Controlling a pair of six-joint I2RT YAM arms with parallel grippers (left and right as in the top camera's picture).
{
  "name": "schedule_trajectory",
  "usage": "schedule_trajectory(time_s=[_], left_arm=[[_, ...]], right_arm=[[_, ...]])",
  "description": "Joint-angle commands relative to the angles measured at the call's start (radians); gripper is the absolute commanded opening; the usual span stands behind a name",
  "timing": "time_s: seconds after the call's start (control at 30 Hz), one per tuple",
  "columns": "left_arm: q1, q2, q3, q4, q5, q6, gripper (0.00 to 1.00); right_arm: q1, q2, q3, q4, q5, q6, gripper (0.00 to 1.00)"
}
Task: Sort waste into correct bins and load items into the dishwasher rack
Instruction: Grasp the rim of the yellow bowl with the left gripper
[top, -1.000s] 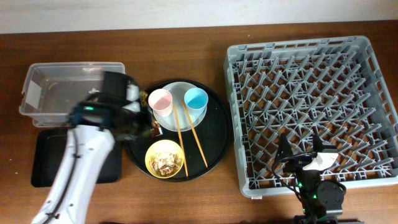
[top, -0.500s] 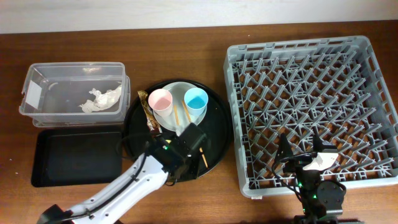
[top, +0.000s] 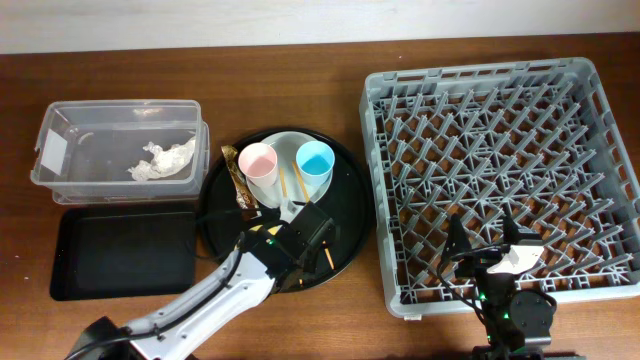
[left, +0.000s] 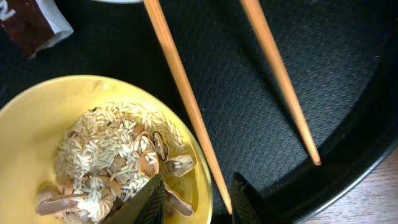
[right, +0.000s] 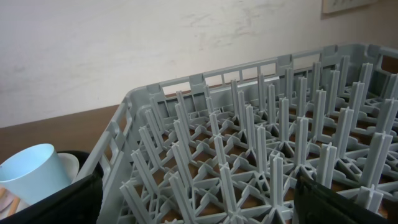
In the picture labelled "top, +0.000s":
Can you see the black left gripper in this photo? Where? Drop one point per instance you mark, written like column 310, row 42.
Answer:
column 312, row 263

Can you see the brown gold snack wrapper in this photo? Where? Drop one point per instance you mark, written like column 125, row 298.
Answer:
column 244, row 197

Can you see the clear plastic bin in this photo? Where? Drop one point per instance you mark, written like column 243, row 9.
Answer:
column 88, row 150

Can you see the wooden chopstick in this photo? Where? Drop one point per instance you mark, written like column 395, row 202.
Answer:
column 285, row 197
column 307, row 200

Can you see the white wrapper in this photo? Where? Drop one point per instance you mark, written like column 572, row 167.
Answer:
column 165, row 163

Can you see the black round tray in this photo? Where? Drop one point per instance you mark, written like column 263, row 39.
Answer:
column 348, row 201

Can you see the grey dishwasher rack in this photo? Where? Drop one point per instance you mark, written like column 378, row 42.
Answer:
column 533, row 139

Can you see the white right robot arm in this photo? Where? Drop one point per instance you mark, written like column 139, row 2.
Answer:
column 517, row 322

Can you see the grey plate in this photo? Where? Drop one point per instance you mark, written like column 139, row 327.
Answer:
column 286, row 144

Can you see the blue cup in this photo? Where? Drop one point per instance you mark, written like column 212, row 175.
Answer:
column 316, row 160

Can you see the pink cup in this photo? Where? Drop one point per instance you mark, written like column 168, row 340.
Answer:
column 259, row 163

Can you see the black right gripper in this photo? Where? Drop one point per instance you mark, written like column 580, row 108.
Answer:
column 480, row 257

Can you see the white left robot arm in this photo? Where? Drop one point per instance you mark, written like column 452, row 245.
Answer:
column 179, row 328

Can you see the black rectangular tray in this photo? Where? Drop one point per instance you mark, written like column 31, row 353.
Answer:
column 124, row 251

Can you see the yellow bowl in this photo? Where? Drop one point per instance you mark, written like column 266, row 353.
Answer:
column 266, row 231

